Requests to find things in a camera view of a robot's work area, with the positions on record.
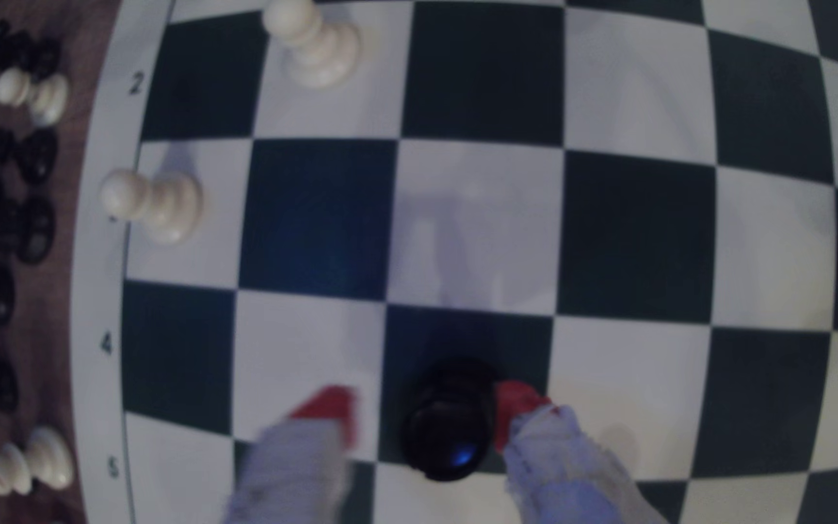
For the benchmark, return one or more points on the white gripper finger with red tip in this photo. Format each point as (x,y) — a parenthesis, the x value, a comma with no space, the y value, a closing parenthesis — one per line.
(295,473)
(557,466)

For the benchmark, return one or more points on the white chess pawn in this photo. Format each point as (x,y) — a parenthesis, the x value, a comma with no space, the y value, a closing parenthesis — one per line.
(317,51)
(37,98)
(30,458)
(157,205)

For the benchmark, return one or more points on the black chess knight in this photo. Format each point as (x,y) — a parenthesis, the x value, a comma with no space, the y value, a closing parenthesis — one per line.
(15,51)

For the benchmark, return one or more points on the green and white chess mat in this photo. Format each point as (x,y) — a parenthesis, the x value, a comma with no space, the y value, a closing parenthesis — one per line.
(477,218)

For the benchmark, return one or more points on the black chess rook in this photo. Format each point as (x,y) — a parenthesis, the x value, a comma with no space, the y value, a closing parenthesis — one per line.
(448,429)
(8,225)

